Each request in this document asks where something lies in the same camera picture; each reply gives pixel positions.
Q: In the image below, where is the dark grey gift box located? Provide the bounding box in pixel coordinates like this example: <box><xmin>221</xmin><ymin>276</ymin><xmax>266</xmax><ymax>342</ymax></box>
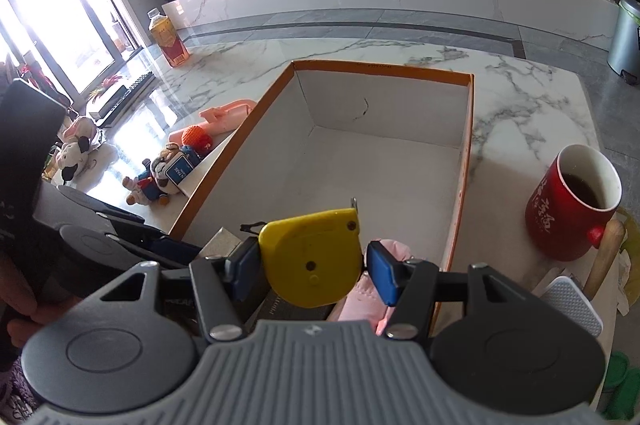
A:
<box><xmin>1</xmin><ymin>80</ymin><xmax>66</xmax><ymax>292</ymax></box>

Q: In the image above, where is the yellow tape measure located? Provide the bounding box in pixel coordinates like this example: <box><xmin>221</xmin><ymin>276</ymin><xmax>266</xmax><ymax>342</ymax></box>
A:
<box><xmin>258</xmin><ymin>208</ymin><xmax>364</xmax><ymax>309</ymax></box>

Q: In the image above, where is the black remote control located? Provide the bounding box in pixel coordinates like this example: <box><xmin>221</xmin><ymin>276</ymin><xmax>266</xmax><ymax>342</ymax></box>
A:
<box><xmin>86</xmin><ymin>72</ymin><xmax>157</xmax><ymax>130</ymax></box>

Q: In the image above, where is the red coffee mug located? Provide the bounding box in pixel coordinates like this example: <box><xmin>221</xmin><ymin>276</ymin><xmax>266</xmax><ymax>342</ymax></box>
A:
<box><xmin>525</xmin><ymin>144</ymin><xmax>623</xmax><ymax>263</ymax></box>

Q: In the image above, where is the orange crochet ball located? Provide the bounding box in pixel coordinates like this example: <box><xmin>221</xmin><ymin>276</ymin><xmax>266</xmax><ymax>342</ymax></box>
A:
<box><xmin>168</xmin><ymin>125</ymin><xmax>214</xmax><ymax>154</ymax></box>

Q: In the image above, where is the blue card tag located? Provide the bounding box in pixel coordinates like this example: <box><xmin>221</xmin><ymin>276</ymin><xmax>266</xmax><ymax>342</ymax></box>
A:
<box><xmin>164</xmin><ymin>153</ymin><xmax>194</xmax><ymax>186</ymax></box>

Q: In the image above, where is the teddy bear blue outfit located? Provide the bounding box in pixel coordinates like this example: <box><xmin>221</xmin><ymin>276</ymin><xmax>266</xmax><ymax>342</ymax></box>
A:
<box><xmin>122</xmin><ymin>142</ymin><xmax>202</xmax><ymax>206</ymax></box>

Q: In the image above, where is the pink plush pouch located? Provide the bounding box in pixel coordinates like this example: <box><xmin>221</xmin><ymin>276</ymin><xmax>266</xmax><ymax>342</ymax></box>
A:
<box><xmin>332</xmin><ymin>239</ymin><xmax>412</xmax><ymax>335</ymax></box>

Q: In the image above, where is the orange juice bottle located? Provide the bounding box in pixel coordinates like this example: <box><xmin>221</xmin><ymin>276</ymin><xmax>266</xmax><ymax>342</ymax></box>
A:
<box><xmin>148</xmin><ymin>8</ymin><xmax>190</xmax><ymax>68</ymax></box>

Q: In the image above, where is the person hand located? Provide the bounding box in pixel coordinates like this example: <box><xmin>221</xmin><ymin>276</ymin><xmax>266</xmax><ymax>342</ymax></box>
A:
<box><xmin>1</xmin><ymin>253</ymin><xmax>80</xmax><ymax>348</ymax></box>

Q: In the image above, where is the grey trash bin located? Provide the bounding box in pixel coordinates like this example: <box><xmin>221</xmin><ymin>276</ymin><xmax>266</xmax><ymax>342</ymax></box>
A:
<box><xmin>608</xmin><ymin>0</ymin><xmax>640</xmax><ymax>86</ymax></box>

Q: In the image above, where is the orange cardboard box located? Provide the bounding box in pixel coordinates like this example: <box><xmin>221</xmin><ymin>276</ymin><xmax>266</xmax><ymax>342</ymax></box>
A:
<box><xmin>170</xmin><ymin>60</ymin><xmax>474</xmax><ymax>270</ymax></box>

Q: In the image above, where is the cow plush toy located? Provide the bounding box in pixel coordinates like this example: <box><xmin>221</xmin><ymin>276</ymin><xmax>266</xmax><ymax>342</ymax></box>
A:
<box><xmin>54</xmin><ymin>116</ymin><xmax>98</xmax><ymax>184</ymax></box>

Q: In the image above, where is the pink selfie stick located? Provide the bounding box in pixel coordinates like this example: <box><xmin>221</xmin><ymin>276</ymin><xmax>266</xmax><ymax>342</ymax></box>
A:
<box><xmin>200</xmin><ymin>99</ymin><xmax>256</xmax><ymax>137</ymax></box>

